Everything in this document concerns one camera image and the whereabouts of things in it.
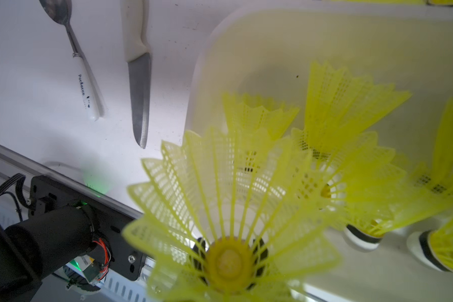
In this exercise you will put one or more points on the yellow shuttlecock five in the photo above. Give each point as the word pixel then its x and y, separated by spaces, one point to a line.
pixel 231 217

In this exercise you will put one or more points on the white storage box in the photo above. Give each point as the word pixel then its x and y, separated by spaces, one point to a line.
pixel 266 48

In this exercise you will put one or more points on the yellow shuttlecock four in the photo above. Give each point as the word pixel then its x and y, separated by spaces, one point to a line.
pixel 339 106

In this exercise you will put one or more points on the yellow shuttlecock three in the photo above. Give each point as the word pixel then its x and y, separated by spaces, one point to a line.
pixel 390 193

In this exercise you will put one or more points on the yellow shuttlecock two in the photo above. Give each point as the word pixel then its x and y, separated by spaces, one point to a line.
pixel 434 248

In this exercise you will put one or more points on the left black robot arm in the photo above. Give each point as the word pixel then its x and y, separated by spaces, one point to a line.
pixel 35 248

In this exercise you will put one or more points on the kitchen knife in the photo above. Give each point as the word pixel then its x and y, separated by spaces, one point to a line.
pixel 137 56

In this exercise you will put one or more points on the white pen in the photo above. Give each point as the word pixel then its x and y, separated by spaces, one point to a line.
pixel 61 12

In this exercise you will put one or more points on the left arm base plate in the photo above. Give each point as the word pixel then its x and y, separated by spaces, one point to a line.
pixel 109 247

